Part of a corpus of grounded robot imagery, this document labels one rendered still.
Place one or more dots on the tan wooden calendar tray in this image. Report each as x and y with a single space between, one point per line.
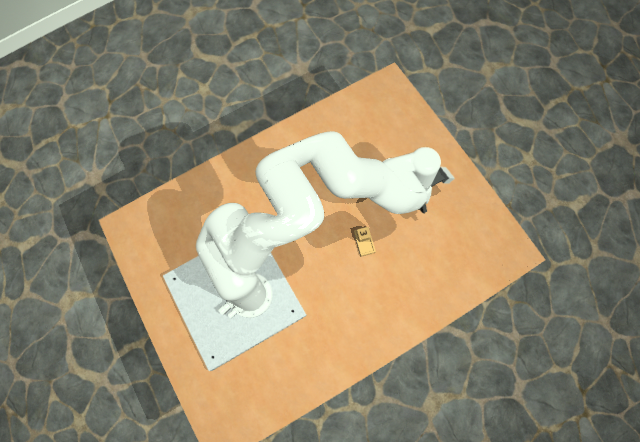
365 247

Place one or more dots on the tan wooden number cube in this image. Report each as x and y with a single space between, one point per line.
363 234

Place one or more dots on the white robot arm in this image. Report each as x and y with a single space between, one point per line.
234 254

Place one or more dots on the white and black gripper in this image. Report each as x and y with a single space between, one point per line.
423 208

